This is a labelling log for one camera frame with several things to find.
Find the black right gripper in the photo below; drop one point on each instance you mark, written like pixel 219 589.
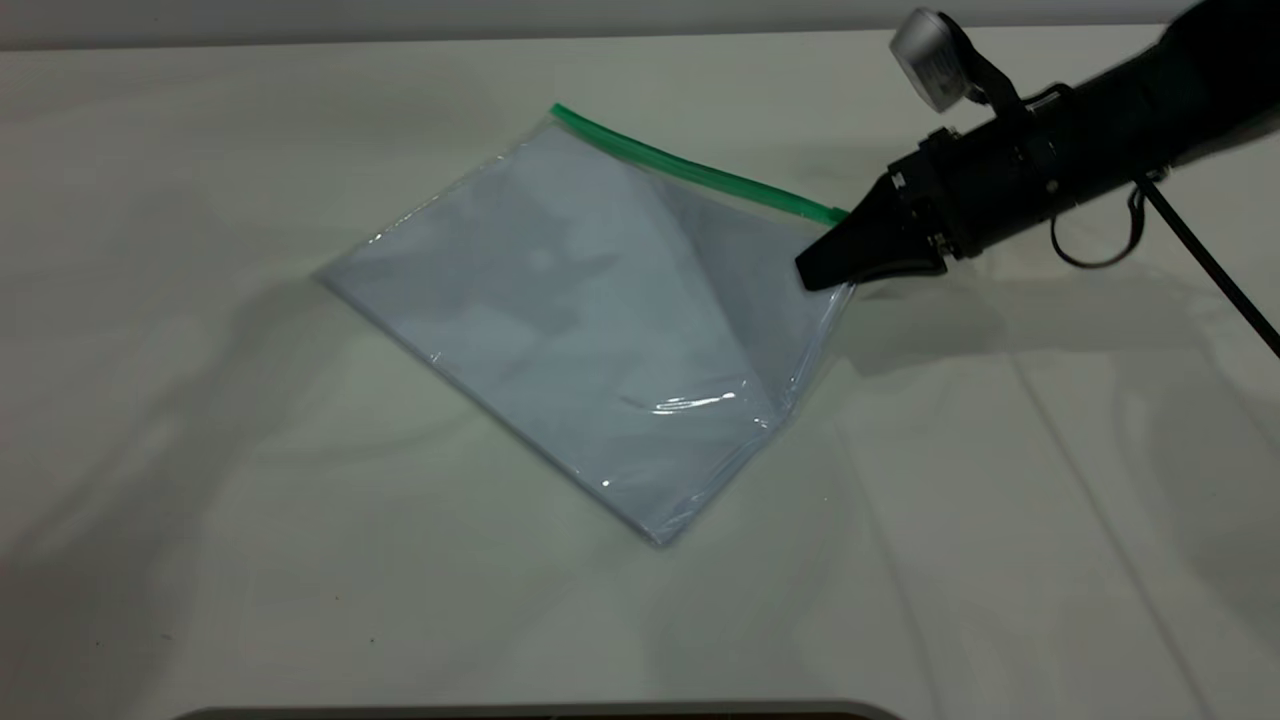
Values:
pixel 975 185

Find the clear bag with green zipper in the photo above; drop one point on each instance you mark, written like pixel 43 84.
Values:
pixel 590 320

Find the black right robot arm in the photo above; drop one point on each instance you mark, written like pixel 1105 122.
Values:
pixel 1170 90

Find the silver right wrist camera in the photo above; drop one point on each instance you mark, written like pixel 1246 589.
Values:
pixel 930 60

